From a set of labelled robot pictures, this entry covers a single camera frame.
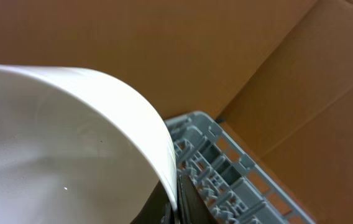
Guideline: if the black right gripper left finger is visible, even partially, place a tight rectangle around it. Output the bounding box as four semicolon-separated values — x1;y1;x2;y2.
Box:
131;181;170;224

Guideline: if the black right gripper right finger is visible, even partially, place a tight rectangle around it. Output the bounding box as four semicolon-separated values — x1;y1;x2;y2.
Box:
177;174;218;224

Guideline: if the large white plate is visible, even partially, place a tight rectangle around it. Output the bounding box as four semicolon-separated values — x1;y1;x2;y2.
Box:
0;65;177;223

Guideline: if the grey dishwasher rack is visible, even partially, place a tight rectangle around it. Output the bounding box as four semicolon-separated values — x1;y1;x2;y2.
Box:
165;111;314;223

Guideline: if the cardboard box wall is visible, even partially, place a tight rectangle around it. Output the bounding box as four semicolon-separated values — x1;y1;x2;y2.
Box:
0;0;353;223

